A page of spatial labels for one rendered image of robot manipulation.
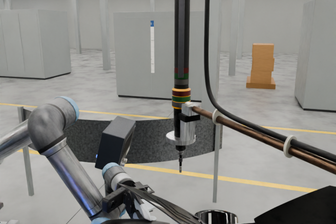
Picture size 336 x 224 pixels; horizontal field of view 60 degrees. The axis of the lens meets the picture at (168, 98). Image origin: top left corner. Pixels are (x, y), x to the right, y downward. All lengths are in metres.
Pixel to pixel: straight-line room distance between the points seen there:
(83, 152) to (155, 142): 0.64
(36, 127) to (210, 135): 2.03
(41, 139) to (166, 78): 5.98
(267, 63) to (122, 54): 4.01
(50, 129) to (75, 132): 1.70
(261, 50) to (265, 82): 0.91
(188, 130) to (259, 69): 8.00
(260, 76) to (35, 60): 7.12
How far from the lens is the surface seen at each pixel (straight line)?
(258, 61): 8.60
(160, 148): 2.61
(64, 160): 1.01
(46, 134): 0.99
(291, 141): 0.45
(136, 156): 2.61
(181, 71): 0.63
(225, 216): 0.81
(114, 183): 1.07
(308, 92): 6.67
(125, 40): 7.11
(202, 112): 0.60
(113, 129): 1.43
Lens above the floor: 1.73
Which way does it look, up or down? 14 degrees down
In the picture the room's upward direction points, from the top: straight up
